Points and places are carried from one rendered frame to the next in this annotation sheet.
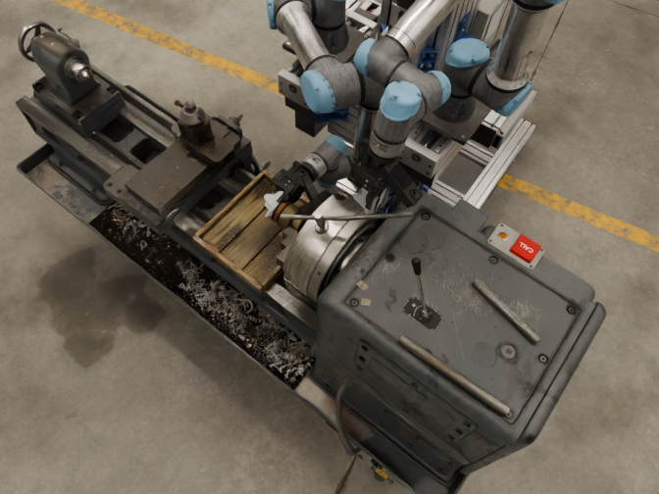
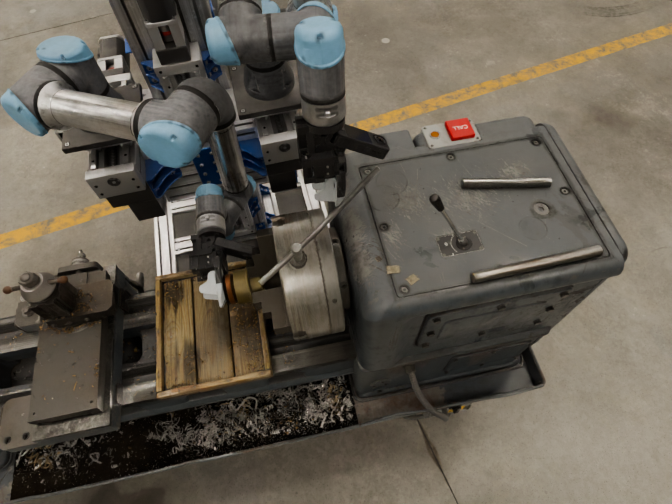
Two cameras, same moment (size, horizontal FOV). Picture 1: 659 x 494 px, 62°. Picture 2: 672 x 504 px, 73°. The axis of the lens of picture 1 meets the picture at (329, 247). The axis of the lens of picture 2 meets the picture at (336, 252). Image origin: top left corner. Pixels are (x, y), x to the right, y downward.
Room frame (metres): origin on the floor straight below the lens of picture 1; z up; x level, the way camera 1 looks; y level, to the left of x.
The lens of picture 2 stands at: (0.34, 0.30, 2.10)
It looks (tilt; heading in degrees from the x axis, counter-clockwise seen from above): 60 degrees down; 316
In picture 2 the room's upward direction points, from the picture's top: 2 degrees counter-clockwise
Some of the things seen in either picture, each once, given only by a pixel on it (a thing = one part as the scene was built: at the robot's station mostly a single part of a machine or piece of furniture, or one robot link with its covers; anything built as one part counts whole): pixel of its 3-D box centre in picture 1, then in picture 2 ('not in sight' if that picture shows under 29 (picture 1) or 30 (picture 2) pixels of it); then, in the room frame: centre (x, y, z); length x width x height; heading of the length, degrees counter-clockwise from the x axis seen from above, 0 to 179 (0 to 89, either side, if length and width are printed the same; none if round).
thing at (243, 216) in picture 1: (263, 228); (211, 324); (0.94, 0.23, 0.89); 0.36 x 0.30 x 0.04; 145
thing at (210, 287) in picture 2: (272, 201); (211, 288); (0.91, 0.18, 1.10); 0.09 x 0.06 x 0.03; 144
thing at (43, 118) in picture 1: (195, 193); (105, 361); (1.13, 0.51, 0.77); 1.55 x 0.34 x 0.19; 55
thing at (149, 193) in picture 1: (188, 160); (73, 336); (1.15, 0.51, 0.95); 0.43 x 0.17 x 0.05; 145
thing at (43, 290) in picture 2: (191, 112); (35, 284); (1.20, 0.47, 1.13); 0.08 x 0.08 x 0.03
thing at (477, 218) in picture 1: (466, 219); (394, 147); (0.80, -0.36, 1.24); 0.09 x 0.08 x 0.03; 55
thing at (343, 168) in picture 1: (331, 171); (221, 221); (1.13, 0.01, 0.98); 0.11 x 0.08 x 0.11; 112
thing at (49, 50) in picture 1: (68, 74); not in sight; (1.46, 0.99, 1.01); 0.30 x 0.20 x 0.29; 55
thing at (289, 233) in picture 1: (290, 252); (278, 313); (0.75, 0.11, 1.08); 0.12 x 0.11 x 0.05; 145
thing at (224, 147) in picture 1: (205, 145); (77, 306); (1.18, 0.45, 0.99); 0.20 x 0.10 x 0.05; 55
